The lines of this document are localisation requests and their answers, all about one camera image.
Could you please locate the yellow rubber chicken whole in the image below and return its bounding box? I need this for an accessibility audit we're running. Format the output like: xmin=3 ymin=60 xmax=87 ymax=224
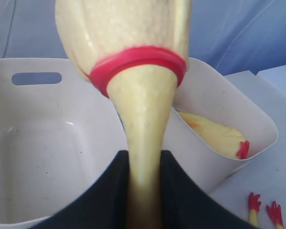
xmin=55 ymin=0 xmax=192 ymax=229
xmin=247 ymin=192 xmax=285 ymax=229

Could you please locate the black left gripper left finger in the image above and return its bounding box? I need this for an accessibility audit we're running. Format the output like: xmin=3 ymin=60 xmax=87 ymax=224
xmin=31 ymin=150 xmax=129 ymax=229

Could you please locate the cream bin with X mark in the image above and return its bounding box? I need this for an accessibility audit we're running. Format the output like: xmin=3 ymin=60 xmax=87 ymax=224
xmin=163 ymin=58 xmax=278 ymax=192

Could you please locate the headless yellow chicken body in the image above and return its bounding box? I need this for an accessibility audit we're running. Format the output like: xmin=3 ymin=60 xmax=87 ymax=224
xmin=178 ymin=111 xmax=250 ymax=159

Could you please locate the cream bin with O mark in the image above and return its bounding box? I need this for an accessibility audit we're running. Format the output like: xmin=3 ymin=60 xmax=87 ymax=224
xmin=0 ymin=58 xmax=127 ymax=227

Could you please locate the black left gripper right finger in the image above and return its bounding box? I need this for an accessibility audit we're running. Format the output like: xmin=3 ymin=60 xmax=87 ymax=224
xmin=160 ymin=150 xmax=255 ymax=229

